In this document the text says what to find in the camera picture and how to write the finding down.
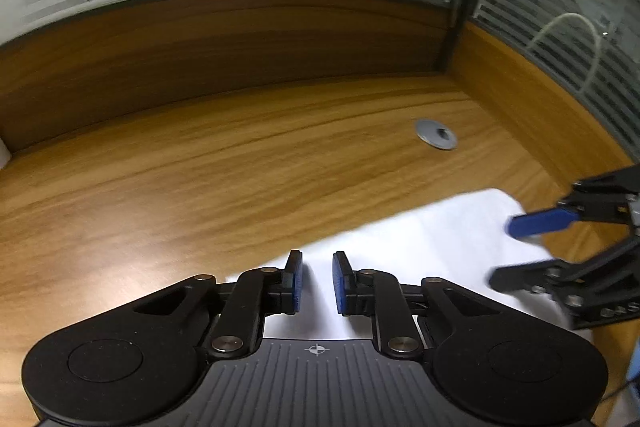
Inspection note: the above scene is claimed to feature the white rope loop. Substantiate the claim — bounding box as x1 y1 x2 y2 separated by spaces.
530 12 601 95

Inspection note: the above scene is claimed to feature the white dress shirt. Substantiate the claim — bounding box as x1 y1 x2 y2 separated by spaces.
225 188 596 343

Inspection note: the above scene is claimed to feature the grey desk cable grommet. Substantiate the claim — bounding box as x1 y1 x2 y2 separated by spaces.
415 118 458 151

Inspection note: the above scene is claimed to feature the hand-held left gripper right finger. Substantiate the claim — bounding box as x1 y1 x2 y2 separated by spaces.
332 251 521 360

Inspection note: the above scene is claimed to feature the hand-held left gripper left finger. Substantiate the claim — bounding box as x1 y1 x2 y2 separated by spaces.
115 251 304 360

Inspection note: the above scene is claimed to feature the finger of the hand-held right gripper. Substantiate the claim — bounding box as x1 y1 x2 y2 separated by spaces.
507 164 640 240
487 232 640 332

